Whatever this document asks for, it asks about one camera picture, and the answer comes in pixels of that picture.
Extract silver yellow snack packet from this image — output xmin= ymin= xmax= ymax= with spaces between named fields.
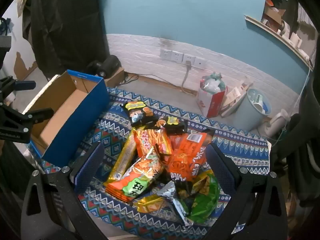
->
xmin=132 ymin=181 xmax=193 ymax=228

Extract orange barcode snack packet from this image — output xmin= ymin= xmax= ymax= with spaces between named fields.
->
xmin=166 ymin=129 xmax=215 ymax=183

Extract black umbrella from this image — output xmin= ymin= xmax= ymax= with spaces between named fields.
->
xmin=0 ymin=17 xmax=13 ymax=35

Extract black hanging cloth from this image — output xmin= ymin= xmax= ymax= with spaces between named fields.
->
xmin=22 ymin=0 xmax=110 ymax=78

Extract blue cardboard box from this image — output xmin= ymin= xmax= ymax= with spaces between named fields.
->
xmin=22 ymin=69 xmax=110 ymax=167

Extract red striped snack packet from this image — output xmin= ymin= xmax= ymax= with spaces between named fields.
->
xmin=132 ymin=129 xmax=173 ymax=160

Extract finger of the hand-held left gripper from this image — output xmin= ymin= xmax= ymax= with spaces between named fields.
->
xmin=0 ymin=106 xmax=54 ymax=130
xmin=0 ymin=76 xmax=37 ymax=103

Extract large black snack packet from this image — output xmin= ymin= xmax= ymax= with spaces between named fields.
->
xmin=122 ymin=101 xmax=157 ymax=128

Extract light blue wastebasket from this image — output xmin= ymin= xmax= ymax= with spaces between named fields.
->
xmin=234 ymin=89 xmax=272 ymax=132

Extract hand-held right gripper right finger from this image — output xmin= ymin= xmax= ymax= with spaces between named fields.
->
xmin=209 ymin=144 xmax=288 ymax=240

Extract cardboard scraps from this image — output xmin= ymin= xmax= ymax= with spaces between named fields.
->
xmin=220 ymin=80 xmax=253 ymax=117

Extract small black snack packet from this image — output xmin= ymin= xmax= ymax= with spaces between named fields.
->
xmin=156 ymin=116 xmax=188 ymax=135

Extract black cable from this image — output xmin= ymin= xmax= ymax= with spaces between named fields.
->
xmin=124 ymin=73 xmax=139 ymax=84

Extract orange green-label snack packet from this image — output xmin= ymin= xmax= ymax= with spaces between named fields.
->
xmin=105 ymin=146 xmax=165 ymax=203

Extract dark garment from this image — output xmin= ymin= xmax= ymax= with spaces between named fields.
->
xmin=270 ymin=80 xmax=320 ymax=240

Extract red white paper bag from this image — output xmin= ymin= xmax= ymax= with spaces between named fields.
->
xmin=196 ymin=72 xmax=228 ymax=118

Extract small brown cardboard box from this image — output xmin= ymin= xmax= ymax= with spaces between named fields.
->
xmin=104 ymin=67 xmax=125 ymax=88

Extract patterned blue tablecloth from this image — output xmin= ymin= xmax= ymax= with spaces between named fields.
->
xmin=30 ymin=87 xmax=272 ymax=238

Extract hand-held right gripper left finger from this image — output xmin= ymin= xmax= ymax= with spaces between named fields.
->
xmin=21 ymin=143 xmax=105 ymax=240

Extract wooden wall ledge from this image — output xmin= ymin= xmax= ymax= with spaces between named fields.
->
xmin=245 ymin=15 xmax=313 ymax=68

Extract long yellow snack packet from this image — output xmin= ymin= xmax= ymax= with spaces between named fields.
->
xmin=104 ymin=127 xmax=140 ymax=185

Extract white kettle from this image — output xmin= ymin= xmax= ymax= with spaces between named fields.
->
xmin=265 ymin=109 xmax=292 ymax=137

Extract black spotlight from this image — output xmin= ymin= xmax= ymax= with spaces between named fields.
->
xmin=86 ymin=55 xmax=122 ymax=77

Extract grey plug cable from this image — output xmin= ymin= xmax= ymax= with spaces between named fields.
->
xmin=181 ymin=61 xmax=198 ymax=95

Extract open cardboard box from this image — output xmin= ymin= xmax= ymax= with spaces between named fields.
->
xmin=261 ymin=5 xmax=286 ymax=25

